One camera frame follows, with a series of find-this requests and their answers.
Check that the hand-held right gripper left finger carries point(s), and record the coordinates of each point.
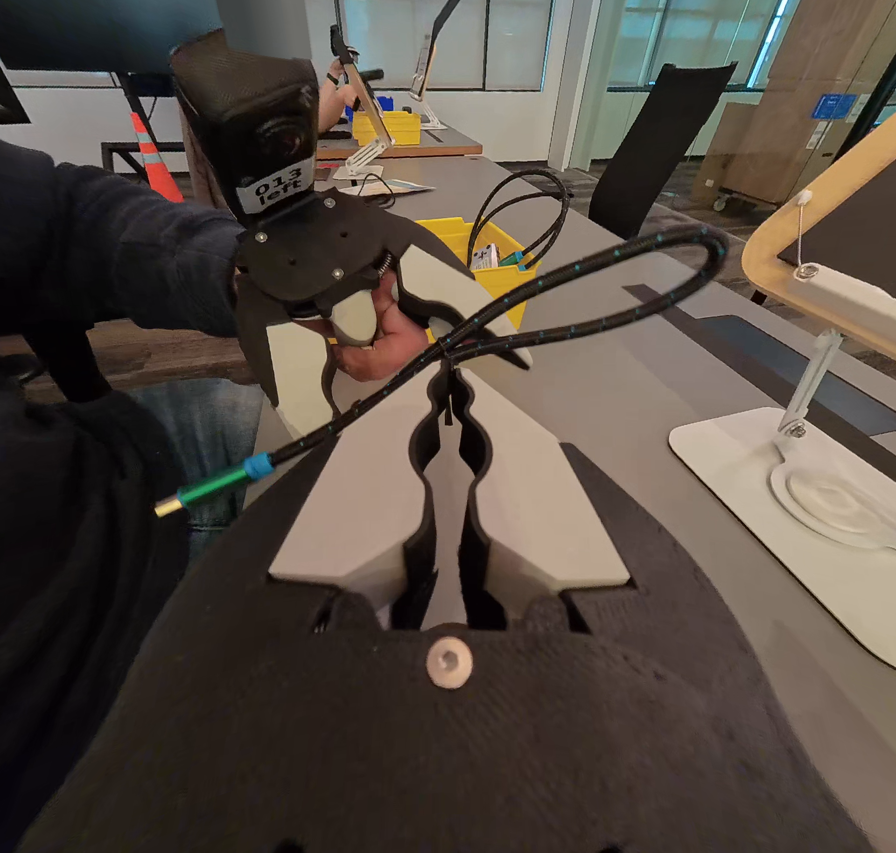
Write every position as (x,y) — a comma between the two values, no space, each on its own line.
(350,517)

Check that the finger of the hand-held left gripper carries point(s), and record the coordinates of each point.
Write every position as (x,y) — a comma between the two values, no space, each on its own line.
(448,296)
(294,377)

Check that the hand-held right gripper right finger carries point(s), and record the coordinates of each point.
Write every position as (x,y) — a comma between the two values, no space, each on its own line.
(553,517)

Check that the yellow plastic bin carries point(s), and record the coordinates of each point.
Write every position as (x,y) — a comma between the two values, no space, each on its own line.
(497,290)
(385,128)

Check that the dark monitor with wooden back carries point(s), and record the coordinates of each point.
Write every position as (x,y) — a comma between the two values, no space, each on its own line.
(854,223)

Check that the person's left hand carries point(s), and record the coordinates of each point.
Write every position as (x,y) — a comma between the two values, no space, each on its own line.
(392,349)

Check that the white adapter box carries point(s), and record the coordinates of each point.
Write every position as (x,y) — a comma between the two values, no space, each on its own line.
(486,257)

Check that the person's blue jeans leg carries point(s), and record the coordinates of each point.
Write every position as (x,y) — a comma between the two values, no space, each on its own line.
(196,433)

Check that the orange traffic cone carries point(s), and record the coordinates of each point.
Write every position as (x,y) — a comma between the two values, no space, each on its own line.
(154,146)

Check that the large black television screen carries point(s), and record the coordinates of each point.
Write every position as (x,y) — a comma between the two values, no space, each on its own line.
(98,6)

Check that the tilted black panel on stand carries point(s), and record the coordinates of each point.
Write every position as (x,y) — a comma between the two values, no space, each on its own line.
(445,20)

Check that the black office chair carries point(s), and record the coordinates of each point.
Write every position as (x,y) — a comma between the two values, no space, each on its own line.
(658,139)

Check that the brown cardboard box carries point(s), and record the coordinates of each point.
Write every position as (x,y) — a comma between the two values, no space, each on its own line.
(826,83)

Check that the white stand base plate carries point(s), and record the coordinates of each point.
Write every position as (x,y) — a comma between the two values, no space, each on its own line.
(742,475)

